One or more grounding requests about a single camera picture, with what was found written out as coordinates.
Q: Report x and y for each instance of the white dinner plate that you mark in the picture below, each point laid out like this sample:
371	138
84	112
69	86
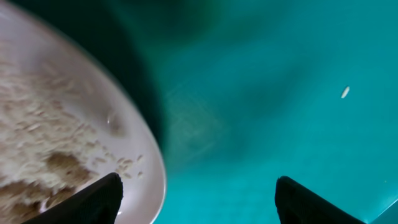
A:
97	98

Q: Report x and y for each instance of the scattered rice grains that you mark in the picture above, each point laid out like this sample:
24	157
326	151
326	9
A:
47	153

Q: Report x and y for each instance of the teal serving tray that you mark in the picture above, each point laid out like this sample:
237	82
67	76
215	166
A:
240	93

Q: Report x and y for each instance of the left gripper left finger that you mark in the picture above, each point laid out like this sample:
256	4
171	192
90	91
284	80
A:
98	203

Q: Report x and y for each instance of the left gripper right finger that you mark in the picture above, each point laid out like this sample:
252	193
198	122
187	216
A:
298	205

